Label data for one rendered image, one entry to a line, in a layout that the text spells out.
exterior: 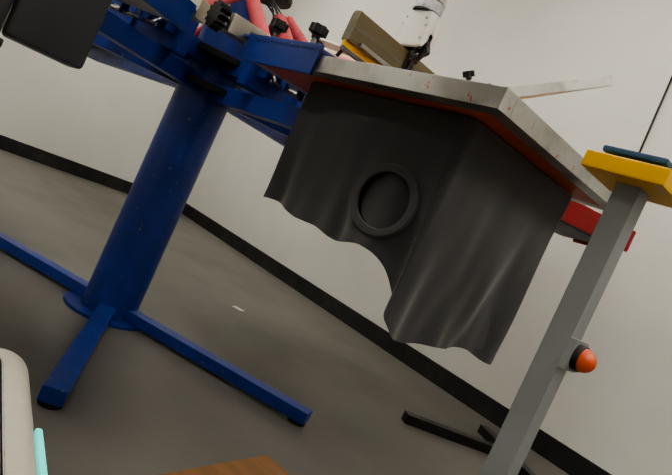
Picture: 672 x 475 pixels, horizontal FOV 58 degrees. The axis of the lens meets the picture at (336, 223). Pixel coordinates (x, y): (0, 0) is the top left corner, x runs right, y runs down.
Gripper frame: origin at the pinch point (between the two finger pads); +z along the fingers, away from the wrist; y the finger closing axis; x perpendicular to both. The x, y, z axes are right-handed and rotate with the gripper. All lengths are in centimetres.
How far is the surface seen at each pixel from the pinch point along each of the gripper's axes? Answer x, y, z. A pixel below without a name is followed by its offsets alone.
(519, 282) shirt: 18, 45, 37
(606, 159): -18, 69, 16
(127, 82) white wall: 101, -418, 13
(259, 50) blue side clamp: -29.8, -16.2, 12.6
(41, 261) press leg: -18, -118, 104
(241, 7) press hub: -2, -86, -12
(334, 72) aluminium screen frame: -28.7, 12.6, 14.0
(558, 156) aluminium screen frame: -6, 54, 14
